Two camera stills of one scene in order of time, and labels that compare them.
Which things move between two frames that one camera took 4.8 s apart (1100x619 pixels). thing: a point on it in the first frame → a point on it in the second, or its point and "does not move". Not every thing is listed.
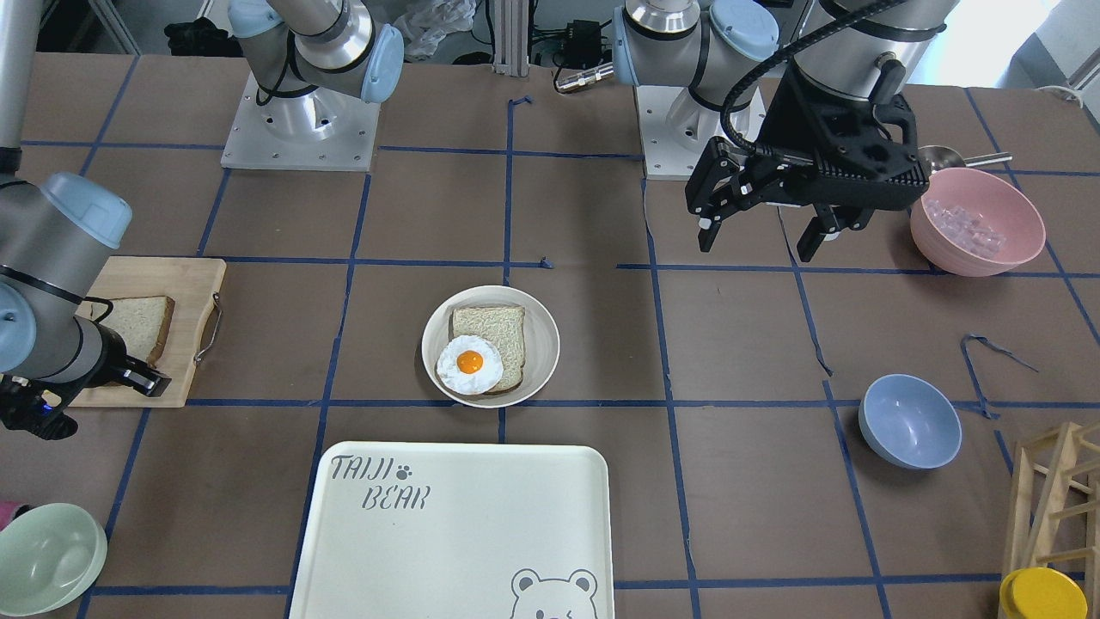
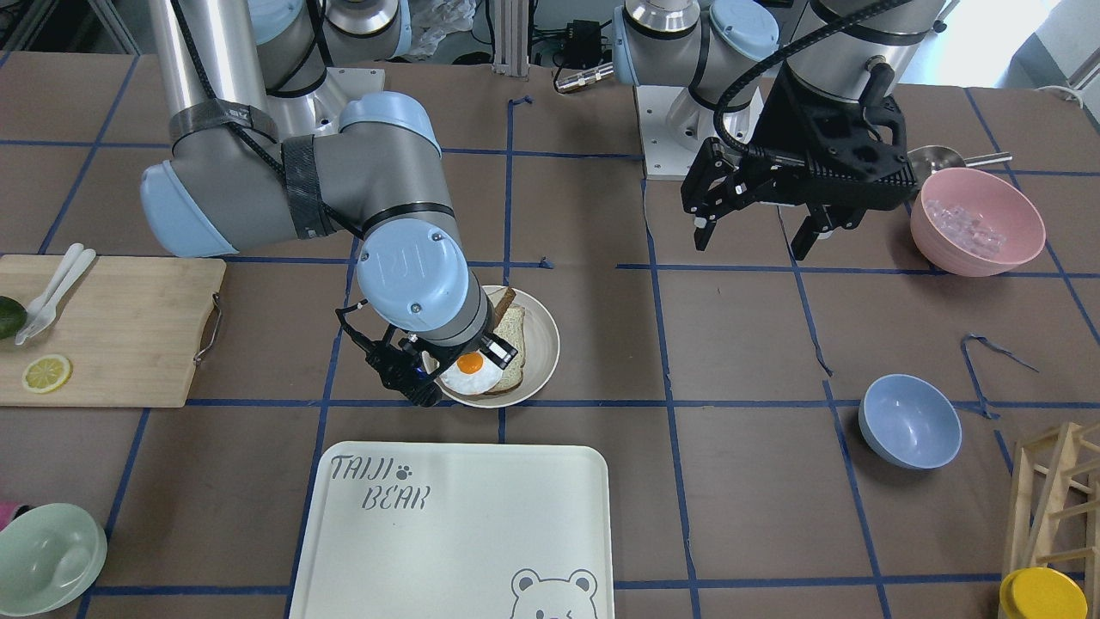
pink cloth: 7,511 does not move
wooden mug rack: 1056,506 does not move
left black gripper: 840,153 does not move
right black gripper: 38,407 → 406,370
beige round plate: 541,351 does not move
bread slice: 143,322 → 509,297
